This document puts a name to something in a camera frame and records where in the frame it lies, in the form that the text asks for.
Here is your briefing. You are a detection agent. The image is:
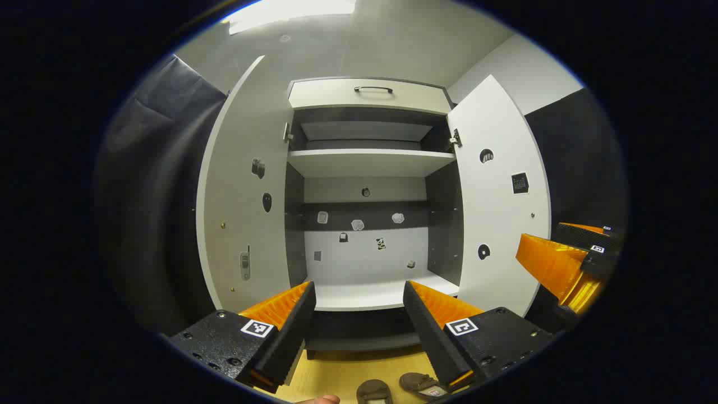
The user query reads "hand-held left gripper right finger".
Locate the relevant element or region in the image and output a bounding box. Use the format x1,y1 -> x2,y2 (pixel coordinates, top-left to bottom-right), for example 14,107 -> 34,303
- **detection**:
403,281 -> 556,393

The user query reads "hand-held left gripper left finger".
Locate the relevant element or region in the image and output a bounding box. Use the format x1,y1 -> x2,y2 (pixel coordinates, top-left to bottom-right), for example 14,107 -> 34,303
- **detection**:
168,281 -> 316,393

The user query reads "brown shoe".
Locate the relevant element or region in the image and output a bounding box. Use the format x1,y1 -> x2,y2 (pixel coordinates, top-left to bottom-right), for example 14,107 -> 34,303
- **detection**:
356,379 -> 393,404
399,372 -> 449,400

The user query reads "white shoe cabinet door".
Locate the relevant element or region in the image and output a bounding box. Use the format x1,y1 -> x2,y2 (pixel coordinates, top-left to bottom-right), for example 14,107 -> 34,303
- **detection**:
195,55 -> 295,315
446,74 -> 553,318

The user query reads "white shoe cabinet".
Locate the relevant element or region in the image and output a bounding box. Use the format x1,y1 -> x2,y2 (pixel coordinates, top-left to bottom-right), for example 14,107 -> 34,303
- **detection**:
283,76 -> 466,360

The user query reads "white cabinet drawer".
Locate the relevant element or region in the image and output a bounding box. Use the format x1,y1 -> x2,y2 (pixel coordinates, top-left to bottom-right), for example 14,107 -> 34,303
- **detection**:
287,77 -> 454,116

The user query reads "black backdrop cloth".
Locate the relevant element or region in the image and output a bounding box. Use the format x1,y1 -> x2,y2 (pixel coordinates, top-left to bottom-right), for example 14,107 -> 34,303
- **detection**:
524,87 -> 626,332
98,53 -> 228,332

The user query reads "ceiling light panel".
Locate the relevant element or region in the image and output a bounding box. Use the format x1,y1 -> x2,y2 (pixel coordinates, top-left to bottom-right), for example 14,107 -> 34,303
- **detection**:
222,0 -> 357,35

